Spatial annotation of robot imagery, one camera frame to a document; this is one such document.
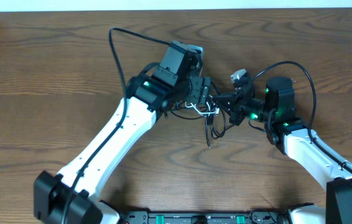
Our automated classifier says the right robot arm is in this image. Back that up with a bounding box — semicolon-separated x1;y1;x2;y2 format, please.
211;77;352;223

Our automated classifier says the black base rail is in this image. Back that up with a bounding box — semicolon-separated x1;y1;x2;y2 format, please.
119;209;290;224

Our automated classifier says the black usb cable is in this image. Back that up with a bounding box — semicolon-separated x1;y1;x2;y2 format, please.
163;80;239;149

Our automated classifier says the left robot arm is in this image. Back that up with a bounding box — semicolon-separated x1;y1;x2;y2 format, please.
34;40;210;223

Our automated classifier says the white usb cable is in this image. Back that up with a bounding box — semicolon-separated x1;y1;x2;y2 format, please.
184;101;221;116

